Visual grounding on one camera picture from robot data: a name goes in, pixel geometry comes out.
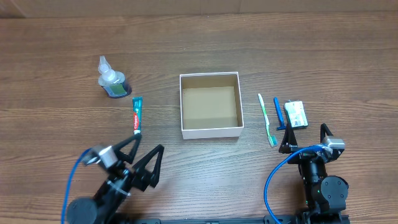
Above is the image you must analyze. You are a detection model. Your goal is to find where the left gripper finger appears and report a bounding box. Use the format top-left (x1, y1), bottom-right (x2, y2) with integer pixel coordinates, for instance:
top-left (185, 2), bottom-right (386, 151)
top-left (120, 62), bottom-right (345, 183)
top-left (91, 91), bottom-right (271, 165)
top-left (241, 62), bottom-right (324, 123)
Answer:
top-left (132, 144), bottom-right (165, 189)
top-left (111, 133), bottom-right (143, 165)

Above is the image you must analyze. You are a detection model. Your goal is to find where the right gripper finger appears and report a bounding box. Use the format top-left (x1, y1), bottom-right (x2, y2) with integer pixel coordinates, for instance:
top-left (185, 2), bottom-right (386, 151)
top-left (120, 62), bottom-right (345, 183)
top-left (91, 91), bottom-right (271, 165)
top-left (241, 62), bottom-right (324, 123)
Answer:
top-left (279, 123), bottom-right (299, 154)
top-left (320, 123), bottom-right (334, 144)

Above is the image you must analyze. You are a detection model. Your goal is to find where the green white toothbrush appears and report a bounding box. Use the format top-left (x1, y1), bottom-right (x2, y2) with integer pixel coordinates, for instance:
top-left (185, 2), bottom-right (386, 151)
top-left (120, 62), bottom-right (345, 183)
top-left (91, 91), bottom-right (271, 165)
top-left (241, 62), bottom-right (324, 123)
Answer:
top-left (257, 93), bottom-right (277, 147)

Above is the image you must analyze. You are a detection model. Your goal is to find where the blue disposable razor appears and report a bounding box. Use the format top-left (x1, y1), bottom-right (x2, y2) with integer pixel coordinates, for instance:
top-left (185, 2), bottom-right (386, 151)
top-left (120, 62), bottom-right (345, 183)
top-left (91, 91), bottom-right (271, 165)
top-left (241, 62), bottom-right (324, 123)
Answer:
top-left (274, 97), bottom-right (286, 130)

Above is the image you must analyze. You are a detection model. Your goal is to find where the white soap bar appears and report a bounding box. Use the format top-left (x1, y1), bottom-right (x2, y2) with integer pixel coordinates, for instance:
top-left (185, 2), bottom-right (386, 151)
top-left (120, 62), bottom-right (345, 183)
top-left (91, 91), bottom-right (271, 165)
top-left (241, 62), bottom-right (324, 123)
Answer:
top-left (284, 101), bottom-right (308, 129)

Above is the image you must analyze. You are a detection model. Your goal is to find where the green Colgate toothpaste tube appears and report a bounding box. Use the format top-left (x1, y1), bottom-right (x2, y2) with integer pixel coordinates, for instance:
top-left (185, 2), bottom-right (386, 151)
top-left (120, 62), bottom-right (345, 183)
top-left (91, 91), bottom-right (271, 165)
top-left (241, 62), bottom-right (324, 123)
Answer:
top-left (132, 96), bottom-right (143, 134)

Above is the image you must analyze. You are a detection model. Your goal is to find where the clear pump bottle blue liquid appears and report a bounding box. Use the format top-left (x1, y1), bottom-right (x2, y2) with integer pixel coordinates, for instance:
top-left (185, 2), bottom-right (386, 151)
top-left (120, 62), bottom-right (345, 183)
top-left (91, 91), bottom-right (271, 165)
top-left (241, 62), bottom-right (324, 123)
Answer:
top-left (98, 55), bottom-right (132, 98)

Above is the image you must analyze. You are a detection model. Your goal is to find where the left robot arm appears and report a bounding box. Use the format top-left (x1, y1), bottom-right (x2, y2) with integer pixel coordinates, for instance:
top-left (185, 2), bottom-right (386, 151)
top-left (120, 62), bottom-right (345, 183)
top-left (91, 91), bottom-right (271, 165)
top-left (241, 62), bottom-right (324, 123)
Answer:
top-left (61, 133), bottom-right (164, 223)

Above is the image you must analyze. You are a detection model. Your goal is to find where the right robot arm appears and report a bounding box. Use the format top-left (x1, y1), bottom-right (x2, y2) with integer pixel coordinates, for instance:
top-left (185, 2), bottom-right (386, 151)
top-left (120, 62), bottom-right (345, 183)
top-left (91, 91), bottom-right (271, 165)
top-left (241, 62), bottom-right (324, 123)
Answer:
top-left (279, 123), bottom-right (350, 224)

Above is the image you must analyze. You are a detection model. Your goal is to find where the open cardboard box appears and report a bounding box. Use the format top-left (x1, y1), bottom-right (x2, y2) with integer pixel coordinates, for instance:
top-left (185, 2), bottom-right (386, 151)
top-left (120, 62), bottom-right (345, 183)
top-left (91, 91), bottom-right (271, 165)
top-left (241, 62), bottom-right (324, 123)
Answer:
top-left (179, 72), bottom-right (244, 140)

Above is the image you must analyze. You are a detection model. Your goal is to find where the right blue cable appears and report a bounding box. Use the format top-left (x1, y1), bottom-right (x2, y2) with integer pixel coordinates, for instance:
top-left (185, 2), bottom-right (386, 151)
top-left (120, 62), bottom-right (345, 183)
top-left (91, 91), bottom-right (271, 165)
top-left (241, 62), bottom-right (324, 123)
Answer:
top-left (263, 144), bottom-right (324, 224)

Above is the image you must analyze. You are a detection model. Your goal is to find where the blue cable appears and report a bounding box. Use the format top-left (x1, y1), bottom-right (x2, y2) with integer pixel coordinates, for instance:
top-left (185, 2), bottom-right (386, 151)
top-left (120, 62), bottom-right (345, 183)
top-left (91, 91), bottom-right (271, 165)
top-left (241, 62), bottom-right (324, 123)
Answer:
top-left (263, 144), bottom-right (324, 224)
top-left (60, 147), bottom-right (93, 224)

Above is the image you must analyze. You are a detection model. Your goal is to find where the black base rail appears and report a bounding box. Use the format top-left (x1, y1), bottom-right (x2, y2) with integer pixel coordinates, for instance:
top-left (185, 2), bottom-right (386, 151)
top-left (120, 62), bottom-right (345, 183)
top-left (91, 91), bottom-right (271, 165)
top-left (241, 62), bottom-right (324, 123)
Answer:
top-left (118, 213), bottom-right (351, 224)

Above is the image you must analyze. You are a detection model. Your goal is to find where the left blue cable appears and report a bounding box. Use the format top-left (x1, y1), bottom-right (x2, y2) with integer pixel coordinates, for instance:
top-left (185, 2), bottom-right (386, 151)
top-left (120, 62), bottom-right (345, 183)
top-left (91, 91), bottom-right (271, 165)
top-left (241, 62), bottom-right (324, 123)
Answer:
top-left (60, 147), bottom-right (93, 224)

